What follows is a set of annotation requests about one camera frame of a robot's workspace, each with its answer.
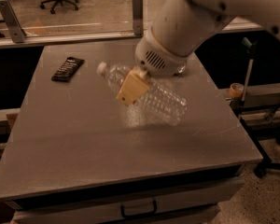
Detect grey table drawer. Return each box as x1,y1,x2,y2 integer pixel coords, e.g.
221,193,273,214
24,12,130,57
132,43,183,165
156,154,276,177
13,176,244,224

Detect black metal stand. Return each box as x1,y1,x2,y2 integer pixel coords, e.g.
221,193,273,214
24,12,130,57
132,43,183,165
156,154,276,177
239,37,280,178

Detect black snack bar wrapper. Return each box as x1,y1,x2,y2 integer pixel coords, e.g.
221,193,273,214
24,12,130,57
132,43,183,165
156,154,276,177
51,57,84,82

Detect black drawer handle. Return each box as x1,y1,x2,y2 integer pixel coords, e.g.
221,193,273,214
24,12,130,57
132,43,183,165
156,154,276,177
120,200,158,219

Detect gold soda can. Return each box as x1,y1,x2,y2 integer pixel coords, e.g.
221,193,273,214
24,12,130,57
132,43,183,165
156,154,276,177
175,65,187,76

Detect clear glass barrier panel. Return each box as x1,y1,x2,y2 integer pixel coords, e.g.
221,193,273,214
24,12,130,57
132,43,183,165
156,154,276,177
9,0,165,36

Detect metal glass bracket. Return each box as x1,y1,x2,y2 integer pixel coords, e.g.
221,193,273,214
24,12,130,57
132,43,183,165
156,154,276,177
132,0,144,35
0,0,26,43

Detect middle metal glass bracket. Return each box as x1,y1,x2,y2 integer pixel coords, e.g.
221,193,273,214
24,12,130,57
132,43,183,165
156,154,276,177
132,0,144,35

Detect left metal glass bracket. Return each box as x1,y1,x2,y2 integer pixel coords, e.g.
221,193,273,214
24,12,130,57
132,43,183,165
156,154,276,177
0,0,26,43

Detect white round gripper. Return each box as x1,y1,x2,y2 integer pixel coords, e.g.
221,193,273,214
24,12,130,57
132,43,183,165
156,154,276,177
117,28,188,105

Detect clear plastic water bottle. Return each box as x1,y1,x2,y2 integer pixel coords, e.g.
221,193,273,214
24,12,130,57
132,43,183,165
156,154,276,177
96,62,188,125

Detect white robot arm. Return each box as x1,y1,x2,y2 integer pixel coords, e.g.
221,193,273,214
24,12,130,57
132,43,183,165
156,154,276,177
135,0,280,77

